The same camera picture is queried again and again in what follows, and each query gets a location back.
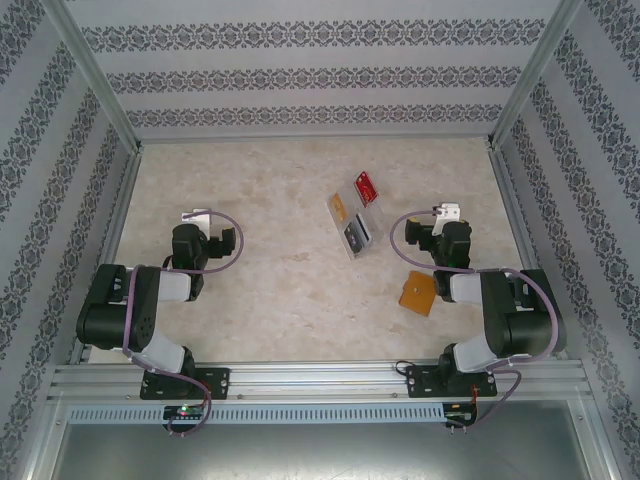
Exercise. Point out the orange leather card holder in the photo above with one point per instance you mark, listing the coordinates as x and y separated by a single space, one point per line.
416 299

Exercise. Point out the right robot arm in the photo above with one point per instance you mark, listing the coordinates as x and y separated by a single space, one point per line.
530 325

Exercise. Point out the small circuit board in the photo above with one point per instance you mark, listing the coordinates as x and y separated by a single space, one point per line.
185 411
460 417

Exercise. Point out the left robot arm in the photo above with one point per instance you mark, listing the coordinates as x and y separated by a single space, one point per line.
107 320

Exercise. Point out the aluminium frame post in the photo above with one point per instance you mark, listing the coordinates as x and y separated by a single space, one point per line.
535 75
99 75

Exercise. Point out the grey metal panel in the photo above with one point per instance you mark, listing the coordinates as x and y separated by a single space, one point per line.
320 455

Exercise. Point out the dark purple credit card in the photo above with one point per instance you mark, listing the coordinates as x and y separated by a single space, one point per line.
352 240

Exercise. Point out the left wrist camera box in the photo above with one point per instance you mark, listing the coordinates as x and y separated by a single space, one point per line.
197 216

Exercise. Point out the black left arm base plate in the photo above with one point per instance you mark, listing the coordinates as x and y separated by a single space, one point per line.
217 382

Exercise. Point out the aluminium side rail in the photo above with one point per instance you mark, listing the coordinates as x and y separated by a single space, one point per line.
515 200
117 200

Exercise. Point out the red credit card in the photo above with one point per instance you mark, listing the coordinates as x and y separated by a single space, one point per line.
366 187

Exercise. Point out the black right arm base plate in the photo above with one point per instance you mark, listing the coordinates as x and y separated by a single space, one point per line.
420 382

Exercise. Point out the clear acrylic card organizer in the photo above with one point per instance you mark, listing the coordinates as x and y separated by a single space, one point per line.
375 220

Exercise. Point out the aluminium mounting rail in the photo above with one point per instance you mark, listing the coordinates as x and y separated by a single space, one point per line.
320 380

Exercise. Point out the gold credit card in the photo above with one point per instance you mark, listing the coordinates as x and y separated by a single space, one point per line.
338 206

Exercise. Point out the grey striped credit card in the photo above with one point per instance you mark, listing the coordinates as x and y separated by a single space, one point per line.
361 227

